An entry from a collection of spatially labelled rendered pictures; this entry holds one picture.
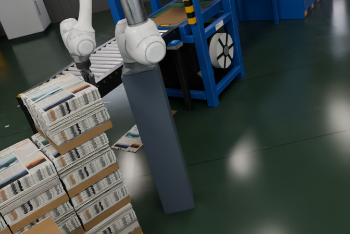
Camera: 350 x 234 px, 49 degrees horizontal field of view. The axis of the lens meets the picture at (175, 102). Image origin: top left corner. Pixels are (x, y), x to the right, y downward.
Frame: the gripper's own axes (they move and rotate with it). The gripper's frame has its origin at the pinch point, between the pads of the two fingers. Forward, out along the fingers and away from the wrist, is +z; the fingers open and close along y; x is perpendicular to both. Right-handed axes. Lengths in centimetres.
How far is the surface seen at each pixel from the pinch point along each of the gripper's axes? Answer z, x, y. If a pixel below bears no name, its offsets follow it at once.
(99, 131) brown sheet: 10.5, -10.2, 17.6
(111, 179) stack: 39.2, -13.3, 18.0
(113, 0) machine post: -10, 99, -154
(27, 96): -10.2, -29.1, -12.7
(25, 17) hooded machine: 55, 124, -612
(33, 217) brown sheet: 33, -54, 19
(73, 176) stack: 25.6, -30.4, 18.2
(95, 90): -9.7, -4.8, 17.2
